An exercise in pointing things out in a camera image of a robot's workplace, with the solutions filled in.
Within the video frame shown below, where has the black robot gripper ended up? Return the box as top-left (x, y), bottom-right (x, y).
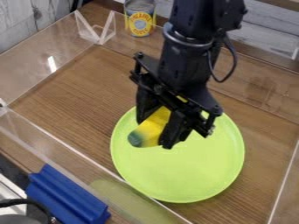
top-left (129, 52), bottom-right (223, 150)

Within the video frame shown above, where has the clear acrylic corner bracket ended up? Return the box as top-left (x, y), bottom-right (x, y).
top-left (74, 10), bottom-right (116, 46)

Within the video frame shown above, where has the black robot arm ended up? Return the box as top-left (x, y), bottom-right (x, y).
top-left (127, 0), bottom-right (248, 149)

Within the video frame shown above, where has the black cable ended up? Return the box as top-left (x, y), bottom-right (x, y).
top-left (207, 31), bottom-right (239, 84)

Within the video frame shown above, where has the yellow labelled tin can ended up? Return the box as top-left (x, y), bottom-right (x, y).
top-left (124, 0), bottom-right (155, 38)

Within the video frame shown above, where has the yellow toy banana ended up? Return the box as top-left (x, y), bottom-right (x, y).
top-left (127, 107), bottom-right (171, 148)

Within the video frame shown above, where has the clear acrylic barrier wall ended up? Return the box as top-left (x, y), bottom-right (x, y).
top-left (0, 15), bottom-right (299, 224)

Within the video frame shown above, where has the green round plate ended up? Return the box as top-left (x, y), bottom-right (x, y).
top-left (109, 109), bottom-right (245, 203)

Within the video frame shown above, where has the blue plastic clamp block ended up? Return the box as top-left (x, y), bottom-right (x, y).
top-left (25, 164), bottom-right (111, 224)

